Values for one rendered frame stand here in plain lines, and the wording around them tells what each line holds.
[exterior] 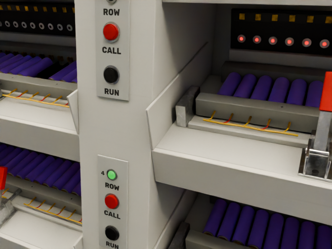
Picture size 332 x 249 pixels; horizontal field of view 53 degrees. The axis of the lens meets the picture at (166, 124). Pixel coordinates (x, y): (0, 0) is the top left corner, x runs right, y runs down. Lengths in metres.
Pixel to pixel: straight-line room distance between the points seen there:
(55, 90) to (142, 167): 0.18
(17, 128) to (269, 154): 0.32
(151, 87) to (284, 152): 0.15
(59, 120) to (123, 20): 0.16
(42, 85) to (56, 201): 0.19
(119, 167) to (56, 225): 0.21
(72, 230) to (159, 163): 0.23
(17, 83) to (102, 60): 0.19
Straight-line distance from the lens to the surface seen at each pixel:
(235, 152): 0.35
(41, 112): 0.47
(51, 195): 0.58
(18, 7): 0.67
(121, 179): 0.39
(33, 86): 0.50
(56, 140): 0.44
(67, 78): 0.50
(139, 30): 0.34
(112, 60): 0.35
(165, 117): 0.37
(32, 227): 0.58
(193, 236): 0.47
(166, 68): 0.36
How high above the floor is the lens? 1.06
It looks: 17 degrees down
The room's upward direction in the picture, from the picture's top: 3 degrees clockwise
